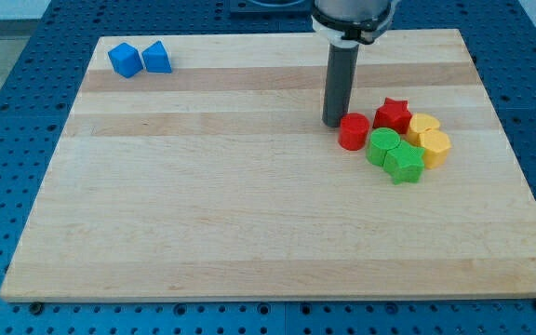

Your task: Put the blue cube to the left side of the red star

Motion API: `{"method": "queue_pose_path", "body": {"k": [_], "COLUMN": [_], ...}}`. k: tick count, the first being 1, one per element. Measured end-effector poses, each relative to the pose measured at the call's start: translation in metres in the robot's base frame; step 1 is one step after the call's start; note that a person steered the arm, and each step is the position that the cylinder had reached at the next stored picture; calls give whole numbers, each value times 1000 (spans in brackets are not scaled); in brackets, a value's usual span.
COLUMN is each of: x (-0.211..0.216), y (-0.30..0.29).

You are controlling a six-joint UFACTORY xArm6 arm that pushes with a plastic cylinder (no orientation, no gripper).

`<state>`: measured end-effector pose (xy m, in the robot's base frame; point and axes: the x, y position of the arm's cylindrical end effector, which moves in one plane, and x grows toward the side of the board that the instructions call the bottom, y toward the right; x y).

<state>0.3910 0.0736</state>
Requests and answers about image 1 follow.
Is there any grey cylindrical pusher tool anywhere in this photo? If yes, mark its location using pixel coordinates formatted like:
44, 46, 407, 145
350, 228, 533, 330
322, 45, 359, 127

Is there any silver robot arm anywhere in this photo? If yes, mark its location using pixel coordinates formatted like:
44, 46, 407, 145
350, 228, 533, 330
312, 0, 399, 127

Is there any red star block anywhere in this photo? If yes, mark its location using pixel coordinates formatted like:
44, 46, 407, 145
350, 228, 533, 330
373, 97, 412, 134

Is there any green star block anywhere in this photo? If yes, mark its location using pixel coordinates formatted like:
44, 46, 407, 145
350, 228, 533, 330
382, 140, 425, 184

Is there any blue cube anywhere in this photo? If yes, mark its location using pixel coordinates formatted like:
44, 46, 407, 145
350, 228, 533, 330
107, 43, 143, 78

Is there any red cylinder block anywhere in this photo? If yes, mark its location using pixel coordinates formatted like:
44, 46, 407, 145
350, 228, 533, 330
338, 113, 369, 151

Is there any green cylinder block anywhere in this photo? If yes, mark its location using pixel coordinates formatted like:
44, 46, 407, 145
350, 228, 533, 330
366, 127, 401, 167

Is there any yellow heart block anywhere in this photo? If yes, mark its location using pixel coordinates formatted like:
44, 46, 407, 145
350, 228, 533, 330
406, 113, 441, 145

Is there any yellow hexagon block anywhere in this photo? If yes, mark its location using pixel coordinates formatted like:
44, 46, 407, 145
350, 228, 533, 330
418, 129, 452, 169

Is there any wooden board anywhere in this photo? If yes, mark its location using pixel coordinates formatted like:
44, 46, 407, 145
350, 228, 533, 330
0, 29, 536, 302

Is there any blue triangular prism block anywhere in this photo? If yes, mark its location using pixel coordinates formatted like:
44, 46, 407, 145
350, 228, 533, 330
141, 41, 172, 74

